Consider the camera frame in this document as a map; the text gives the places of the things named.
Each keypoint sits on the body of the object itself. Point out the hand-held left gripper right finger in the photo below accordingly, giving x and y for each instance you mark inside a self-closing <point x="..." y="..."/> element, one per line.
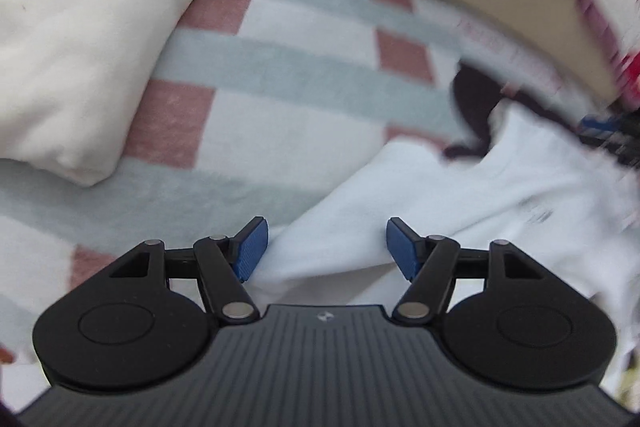
<point x="400" y="252"/>

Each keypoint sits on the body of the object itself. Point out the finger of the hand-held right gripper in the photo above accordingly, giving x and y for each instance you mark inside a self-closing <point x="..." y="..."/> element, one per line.
<point x="612" y="137"/>

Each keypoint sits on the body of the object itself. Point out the white pillow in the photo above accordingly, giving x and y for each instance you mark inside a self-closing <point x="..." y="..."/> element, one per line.
<point x="75" y="32"/>

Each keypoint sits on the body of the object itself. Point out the white t-shirt with dark collar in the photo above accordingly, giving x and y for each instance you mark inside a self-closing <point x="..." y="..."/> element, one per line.
<point x="500" y="207"/>

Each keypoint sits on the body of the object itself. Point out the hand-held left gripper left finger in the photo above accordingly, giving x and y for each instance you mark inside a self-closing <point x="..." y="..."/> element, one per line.
<point x="252" y="249"/>

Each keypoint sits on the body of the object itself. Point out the checkered pink grey white blanket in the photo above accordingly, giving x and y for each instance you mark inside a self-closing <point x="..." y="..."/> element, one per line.
<point x="310" y="107"/>

